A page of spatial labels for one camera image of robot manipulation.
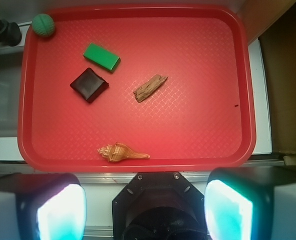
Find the tan spiral seashell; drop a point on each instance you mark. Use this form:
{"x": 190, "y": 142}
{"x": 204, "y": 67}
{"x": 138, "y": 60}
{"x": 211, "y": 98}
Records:
{"x": 119, "y": 152}

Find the brown cardboard panel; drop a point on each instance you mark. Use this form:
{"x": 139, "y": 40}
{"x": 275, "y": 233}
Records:
{"x": 273, "y": 23}

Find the grey toy faucet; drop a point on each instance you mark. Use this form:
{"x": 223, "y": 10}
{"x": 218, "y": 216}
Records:
{"x": 10, "y": 33}

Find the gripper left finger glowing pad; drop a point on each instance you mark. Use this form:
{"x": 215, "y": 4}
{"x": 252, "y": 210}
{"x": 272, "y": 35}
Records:
{"x": 42, "y": 206}

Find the black square pouch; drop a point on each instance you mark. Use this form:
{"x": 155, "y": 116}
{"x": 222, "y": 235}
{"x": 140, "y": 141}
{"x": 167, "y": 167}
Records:
{"x": 89, "y": 85}

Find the green golf ball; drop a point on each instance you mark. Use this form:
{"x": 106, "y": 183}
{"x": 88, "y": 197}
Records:
{"x": 43, "y": 25}

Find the grey toy sink basin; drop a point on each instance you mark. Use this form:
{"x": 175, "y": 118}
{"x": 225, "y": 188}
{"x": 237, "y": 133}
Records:
{"x": 10, "y": 80}

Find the red plastic tray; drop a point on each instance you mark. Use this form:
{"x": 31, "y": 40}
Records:
{"x": 201, "y": 118}

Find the green rectangular block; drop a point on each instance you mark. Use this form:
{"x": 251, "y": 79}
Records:
{"x": 102, "y": 57}

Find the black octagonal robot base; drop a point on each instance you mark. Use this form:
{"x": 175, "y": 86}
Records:
{"x": 159, "y": 206}

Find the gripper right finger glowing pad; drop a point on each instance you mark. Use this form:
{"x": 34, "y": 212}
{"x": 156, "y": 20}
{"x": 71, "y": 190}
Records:
{"x": 251, "y": 203}

